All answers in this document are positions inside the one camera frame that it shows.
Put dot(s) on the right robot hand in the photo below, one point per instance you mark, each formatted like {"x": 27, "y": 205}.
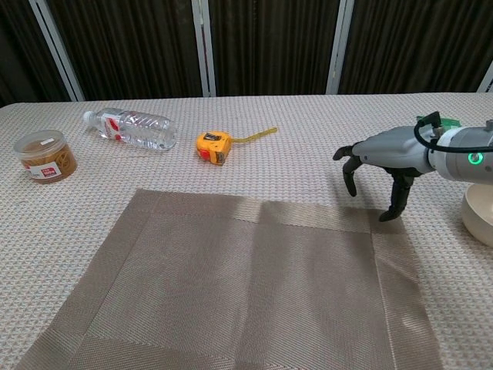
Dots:
{"x": 393, "y": 148}

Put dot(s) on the light brown bowl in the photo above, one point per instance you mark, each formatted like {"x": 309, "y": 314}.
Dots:
{"x": 479, "y": 216}

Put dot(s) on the brown woven placemat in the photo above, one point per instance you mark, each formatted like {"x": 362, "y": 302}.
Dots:
{"x": 231, "y": 289}

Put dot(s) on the green foil packet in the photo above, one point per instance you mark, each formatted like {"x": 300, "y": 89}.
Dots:
{"x": 450, "y": 122}

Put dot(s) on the beige woven tablecloth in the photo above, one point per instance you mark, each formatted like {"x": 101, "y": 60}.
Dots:
{"x": 289, "y": 115}

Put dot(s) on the yellow tape measure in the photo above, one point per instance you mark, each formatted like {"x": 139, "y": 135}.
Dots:
{"x": 213, "y": 145}

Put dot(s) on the clear plastic water bottle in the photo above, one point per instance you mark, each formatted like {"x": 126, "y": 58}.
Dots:
{"x": 135, "y": 129}

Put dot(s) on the clear jar of rubber bands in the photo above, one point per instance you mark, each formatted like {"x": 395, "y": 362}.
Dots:
{"x": 46, "y": 162}

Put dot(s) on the white screen frame post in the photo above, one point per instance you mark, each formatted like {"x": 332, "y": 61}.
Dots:
{"x": 339, "y": 50}
{"x": 487, "y": 81}
{"x": 204, "y": 50}
{"x": 58, "y": 54}

